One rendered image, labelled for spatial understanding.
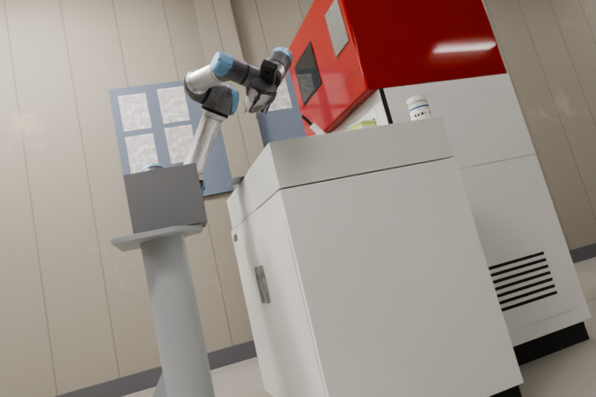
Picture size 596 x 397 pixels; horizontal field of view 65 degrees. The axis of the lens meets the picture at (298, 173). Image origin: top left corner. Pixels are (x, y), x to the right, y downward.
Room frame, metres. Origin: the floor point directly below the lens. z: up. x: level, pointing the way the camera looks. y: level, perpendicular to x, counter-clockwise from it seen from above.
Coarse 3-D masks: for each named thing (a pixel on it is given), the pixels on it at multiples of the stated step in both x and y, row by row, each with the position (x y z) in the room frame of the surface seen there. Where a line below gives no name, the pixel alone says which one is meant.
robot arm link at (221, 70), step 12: (216, 60) 1.40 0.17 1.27; (228, 60) 1.41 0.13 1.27; (240, 60) 1.44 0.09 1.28; (192, 72) 1.68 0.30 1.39; (204, 72) 1.54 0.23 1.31; (216, 72) 1.42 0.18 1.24; (228, 72) 1.42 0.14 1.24; (240, 72) 1.44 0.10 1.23; (192, 84) 1.66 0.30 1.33; (204, 84) 1.60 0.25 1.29; (216, 84) 1.56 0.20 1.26; (240, 84) 1.48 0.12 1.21; (192, 96) 1.75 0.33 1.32; (204, 96) 1.76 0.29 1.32
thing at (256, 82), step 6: (258, 78) 1.32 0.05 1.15; (276, 78) 1.38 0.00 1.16; (258, 84) 1.31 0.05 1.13; (264, 84) 1.32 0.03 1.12; (270, 84) 1.33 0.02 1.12; (276, 84) 1.39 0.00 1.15; (258, 90) 1.31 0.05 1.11; (264, 90) 1.30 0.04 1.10; (270, 90) 1.31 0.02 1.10; (276, 90) 1.34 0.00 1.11; (258, 96) 1.33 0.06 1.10; (264, 108) 1.37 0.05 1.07
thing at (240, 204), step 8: (248, 176) 1.70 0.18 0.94; (240, 184) 1.85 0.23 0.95; (248, 184) 1.72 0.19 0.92; (240, 192) 1.88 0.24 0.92; (248, 192) 1.75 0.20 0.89; (232, 200) 2.07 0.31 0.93; (240, 200) 1.91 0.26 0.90; (248, 200) 1.78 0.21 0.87; (232, 208) 2.11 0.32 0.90; (240, 208) 1.95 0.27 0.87; (248, 208) 1.81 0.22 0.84; (232, 216) 2.15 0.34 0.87; (240, 216) 1.98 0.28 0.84; (232, 224) 2.19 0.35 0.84
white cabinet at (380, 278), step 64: (320, 192) 1.41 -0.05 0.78; (384, 192) 1.48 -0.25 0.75; (448, 192) 1.55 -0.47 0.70; (256, 256) 1.83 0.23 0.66; (320, 256) 1.39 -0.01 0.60; (384, 256) 1.46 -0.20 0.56; (448, 256) 1.53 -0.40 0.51; (256, 320) 2.09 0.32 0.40; (320, 320) 1.38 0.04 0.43; (384, 320) 1.44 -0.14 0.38; (448, 320) 1.51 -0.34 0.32; (320, 384) 1.40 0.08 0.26; (384, 384) 1.42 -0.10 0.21; (448, 384) 1.49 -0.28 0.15; (512, 384) 1.56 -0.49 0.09
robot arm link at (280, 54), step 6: (276, 48) 1.46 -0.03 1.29; (282, 48) 1.45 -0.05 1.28; (276, 54) 1.42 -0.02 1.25; (282, 54) 1.42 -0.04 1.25; (288, 54) 1.45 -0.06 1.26; (270, 60) 1.40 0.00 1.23; (276, 60) 1.39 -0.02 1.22; (282, 60) 1.41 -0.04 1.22; (288, 60) 1.44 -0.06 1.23; (288, 66) 1.44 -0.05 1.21
